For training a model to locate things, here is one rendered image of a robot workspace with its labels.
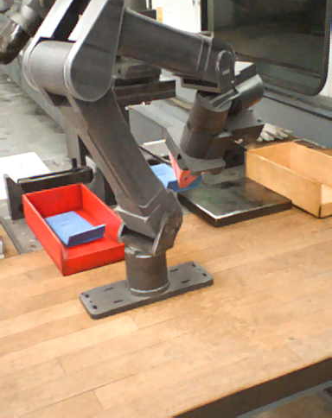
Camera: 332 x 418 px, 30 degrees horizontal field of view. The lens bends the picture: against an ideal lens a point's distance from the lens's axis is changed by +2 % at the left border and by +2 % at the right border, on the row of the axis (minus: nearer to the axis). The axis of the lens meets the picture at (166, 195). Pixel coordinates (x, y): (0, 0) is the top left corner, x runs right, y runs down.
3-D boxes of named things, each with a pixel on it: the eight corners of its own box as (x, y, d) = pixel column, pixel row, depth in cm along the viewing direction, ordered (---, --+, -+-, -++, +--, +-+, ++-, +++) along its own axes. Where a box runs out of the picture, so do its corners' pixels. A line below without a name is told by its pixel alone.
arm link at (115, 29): (199, 42, 95) (34, -21, 72) (245, 45, 89) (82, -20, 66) (183, 121, 96) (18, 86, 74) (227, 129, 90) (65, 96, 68)
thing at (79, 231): (71, 250, 106) (69, 235, 105) (38, 222, 118) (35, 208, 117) (107, 239, 109) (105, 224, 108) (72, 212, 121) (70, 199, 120)
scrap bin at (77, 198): (63, 277, 98) (59, 243, 96) (25, 223, 119) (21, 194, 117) (131, 258, 103) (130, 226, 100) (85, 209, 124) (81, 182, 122)
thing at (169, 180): (169, 197, 105) (169, 180, 104) (132, 171, 118) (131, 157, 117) (203, 189, 108) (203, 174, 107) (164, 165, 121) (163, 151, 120)
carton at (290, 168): (319, 224, 114) (321, 184, 111) (245, 184, 135) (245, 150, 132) (374, 209, 119) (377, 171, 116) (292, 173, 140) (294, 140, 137)
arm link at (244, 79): (228, 100, 104) (221, 28, 98) (271, 106, 98) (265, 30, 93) (183, 125, 97) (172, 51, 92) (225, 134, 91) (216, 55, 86)
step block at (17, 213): (12, 220, 120) (5, 178, 117) (9, 215, 123) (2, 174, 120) (45, 213, 123) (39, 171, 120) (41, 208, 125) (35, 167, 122)
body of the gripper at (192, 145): (196, 130, 105) (208, 98, 100) (223, 173, 100) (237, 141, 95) (163, 136, 103) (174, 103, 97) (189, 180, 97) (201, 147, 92)
